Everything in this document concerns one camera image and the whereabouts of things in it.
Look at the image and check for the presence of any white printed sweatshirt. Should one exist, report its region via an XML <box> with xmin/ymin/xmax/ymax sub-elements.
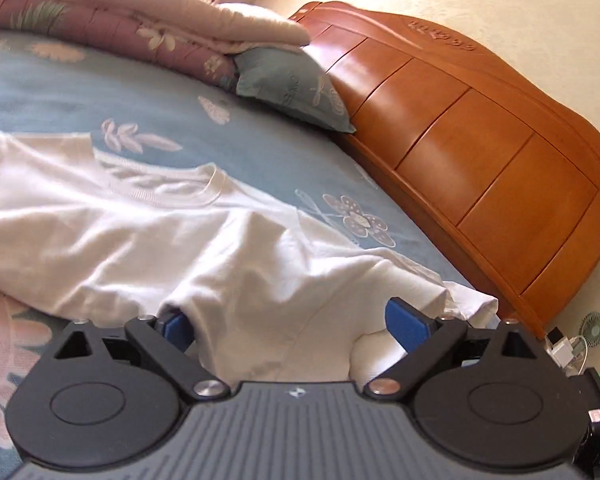
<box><xmin>0</xmin><ymin>132</ymin><xmax>498</xmax><ymax>384</ymax></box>

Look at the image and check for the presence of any white charger plug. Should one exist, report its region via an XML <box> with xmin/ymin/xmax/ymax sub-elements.
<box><xmin>546</xmin><ymin>327</ymin><xmax>588</xmax><ymax>376</ymax></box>

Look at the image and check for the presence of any small green fan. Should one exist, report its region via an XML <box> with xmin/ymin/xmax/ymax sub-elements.
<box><xmin>579</xmin><ymin>311</ymin><xmax>600</xmax><ymax>348</ymax></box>

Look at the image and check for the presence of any wooden headboard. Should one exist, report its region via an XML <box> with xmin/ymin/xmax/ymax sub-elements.
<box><xmin>294</xmin><ymin>2</ymin><xmax>600</xmax><ymax>336</ymax></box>

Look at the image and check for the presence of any blue patterned bed sheet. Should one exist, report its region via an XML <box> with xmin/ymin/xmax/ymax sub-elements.
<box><xmin>0</xmin><ymin>29</ymin><xmax>481</xmax><ymax>480</ymax></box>

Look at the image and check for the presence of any green flower pillow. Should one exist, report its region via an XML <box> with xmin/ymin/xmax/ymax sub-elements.
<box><xmin>234</xmin><ymin>48</ymin><xmax>355</xmax><ymax>134</ymax></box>

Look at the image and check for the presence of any pink floral folded quilt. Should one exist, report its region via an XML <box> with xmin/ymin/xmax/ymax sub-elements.
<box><xmin>0</xmin><ymin>0</ymin><xmax>310</xmax><ymax>90</ymax></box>

